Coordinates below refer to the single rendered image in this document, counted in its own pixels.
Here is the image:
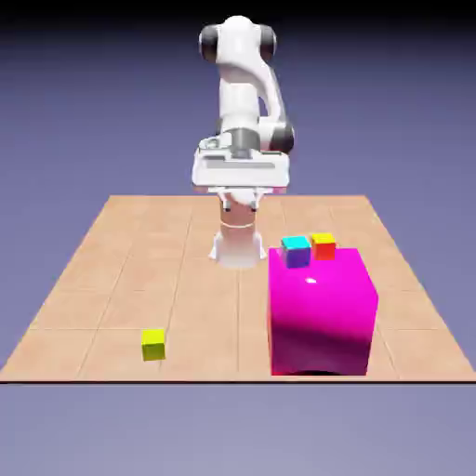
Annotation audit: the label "small yellow cube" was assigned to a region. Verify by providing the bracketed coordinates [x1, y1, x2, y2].
[140, 327, 167, 363]

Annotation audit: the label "large magenta box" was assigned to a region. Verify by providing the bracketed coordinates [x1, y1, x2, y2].
[267, 245, 379, 377]

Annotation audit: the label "small red cube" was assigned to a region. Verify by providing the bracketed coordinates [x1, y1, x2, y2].
[310, 232, 337, 262]

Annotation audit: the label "small blue cube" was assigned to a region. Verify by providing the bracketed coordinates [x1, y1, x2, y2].
[281, 235, 312, 270]

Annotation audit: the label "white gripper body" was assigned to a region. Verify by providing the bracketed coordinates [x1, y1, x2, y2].
[191, 149, 292, 197]

